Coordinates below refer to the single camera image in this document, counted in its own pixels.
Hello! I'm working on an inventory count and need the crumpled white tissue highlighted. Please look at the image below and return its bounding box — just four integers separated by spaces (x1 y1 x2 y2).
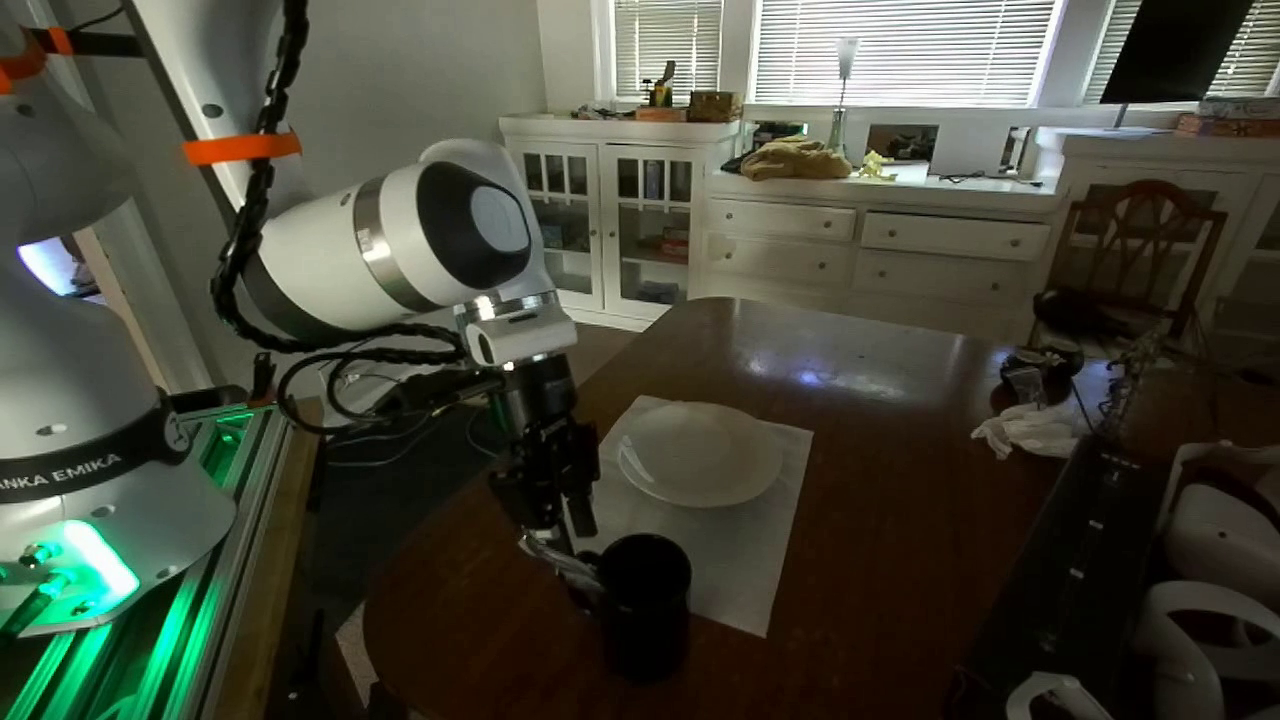
969 394 1093 463

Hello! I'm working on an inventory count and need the dark picture frame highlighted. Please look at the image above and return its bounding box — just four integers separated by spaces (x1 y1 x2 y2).
864 121 945 168

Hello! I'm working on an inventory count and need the yellow bread loaf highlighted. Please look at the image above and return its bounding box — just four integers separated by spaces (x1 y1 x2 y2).
735 130 855 183

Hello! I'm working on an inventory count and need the dark wooden chair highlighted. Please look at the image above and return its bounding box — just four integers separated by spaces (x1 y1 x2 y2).
1035 175 1232 350

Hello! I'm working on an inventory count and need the black braided cable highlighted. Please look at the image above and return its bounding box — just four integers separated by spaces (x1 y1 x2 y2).
212 0 474 365

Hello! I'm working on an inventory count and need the white VR controller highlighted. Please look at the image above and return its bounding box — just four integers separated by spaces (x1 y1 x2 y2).
1158 471 1280 612

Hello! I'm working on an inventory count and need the narrow white window blind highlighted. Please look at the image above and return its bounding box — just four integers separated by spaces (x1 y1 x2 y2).
1206 0 1280 103
607 0 740 103

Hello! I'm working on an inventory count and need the white plate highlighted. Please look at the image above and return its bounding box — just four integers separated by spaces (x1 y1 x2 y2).
613 401 792 513

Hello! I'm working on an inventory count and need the smooth black cable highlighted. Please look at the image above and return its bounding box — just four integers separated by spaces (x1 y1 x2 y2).
274 334 513 434

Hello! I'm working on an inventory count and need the white glass door cabinet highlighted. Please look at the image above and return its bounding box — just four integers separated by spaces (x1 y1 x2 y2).
496 110 740 334

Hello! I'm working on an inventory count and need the green lit aluminium stand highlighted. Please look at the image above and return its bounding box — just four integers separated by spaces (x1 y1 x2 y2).
0 391 323 720

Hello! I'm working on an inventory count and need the white paper towel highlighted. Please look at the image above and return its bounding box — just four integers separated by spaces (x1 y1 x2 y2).
573 391 816 640

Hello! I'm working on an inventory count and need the white drawer sideboard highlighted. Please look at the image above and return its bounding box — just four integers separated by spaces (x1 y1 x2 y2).
691 168 1065 342

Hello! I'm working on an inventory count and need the wide white window blind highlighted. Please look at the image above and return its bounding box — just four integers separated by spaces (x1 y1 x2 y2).
752 0 1071 110

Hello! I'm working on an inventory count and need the orange strap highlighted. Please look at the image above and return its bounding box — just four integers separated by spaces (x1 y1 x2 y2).
181 128 308 170
0 29 71 95

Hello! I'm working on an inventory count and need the tall slim candlestick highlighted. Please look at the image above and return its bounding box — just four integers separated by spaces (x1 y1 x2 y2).
833 34 864 150

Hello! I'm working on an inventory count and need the long black box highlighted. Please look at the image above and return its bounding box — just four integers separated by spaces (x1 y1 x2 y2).
955 422 1193 720

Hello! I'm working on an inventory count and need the black mug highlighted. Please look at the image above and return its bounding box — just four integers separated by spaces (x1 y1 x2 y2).
593 532 697 684

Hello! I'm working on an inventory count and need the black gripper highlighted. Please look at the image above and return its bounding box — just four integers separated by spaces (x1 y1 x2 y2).
483 350 605 541

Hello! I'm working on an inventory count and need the small brown box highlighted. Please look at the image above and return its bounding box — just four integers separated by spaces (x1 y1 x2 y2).
685 87 740 128

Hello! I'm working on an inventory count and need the black mounting rod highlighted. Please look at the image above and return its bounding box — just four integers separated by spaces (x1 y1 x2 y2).
0 25 148 58

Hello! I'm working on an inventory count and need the black flat screen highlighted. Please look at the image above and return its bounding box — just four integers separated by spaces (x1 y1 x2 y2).
1098 0 1262 107

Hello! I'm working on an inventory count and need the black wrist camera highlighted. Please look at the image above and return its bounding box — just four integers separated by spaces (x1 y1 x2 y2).
358 359 516 434

